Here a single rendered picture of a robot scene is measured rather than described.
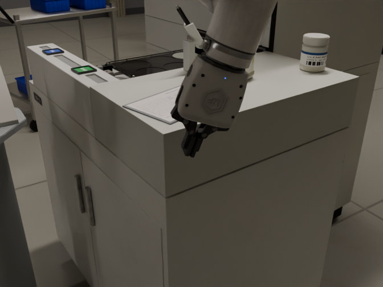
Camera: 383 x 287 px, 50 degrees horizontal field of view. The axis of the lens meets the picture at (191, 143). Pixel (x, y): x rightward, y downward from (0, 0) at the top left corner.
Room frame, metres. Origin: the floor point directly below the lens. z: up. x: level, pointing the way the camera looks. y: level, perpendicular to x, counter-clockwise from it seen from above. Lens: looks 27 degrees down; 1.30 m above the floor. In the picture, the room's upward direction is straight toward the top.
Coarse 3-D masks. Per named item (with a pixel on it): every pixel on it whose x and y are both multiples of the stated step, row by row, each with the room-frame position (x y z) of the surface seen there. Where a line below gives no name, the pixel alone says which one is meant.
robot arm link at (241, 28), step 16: (224, 0) 0.63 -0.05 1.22; (240, 0) 0.61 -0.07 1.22; (256, 0) 0.61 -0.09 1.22; (272, 0) 0.62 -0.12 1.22; (224, 16) 0.62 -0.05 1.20; (240, 16) 0.61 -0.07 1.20; (256, 16) 0.61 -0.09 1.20; (208, 32) 0.63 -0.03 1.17; (224, 32) 0.61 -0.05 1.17; (240, 32) 0.60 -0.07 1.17; (256, 32) 0.61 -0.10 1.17; (240, 48) 0.60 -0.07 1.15; (256, 48) 0.63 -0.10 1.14
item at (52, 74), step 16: (32, 48) 1.40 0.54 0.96; (48, 48) 1.42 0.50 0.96; (32, 64) 1.40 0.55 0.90; (48, 64) 1.24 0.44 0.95; (64, 64) 1.20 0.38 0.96; (80, 64) 1.20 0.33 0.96; (32, 80) 1.43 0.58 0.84; (48, 80) 1.27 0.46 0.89; (64, 80) 1.14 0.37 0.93; (80, 80) 1.05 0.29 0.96; (96, 80) 1.06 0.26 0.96; (112, 80) 1.05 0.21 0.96; (48, 96) 1.29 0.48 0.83; (64, 96) 1.15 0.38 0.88; (80, 96) 1.04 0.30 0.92; (80, 112) 1.06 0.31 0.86
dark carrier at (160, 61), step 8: (152, 56) 1.52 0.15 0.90; (160, 56) 1.53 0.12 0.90; (168, 56) 1.53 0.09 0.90; (120, 64) 1.41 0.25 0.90; (128, 64) 1.42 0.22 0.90; (136, 64) 1.42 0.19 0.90; (144, 64) 1.42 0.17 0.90; (152, 64) 1.41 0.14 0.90; (160, 64) 1.41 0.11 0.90; (168, 64) 1.42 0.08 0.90; (176, 64) 1.42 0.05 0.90; (136, 72) 1.32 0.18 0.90; (144, 72) 1.32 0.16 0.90; (152, 72) 1.32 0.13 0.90
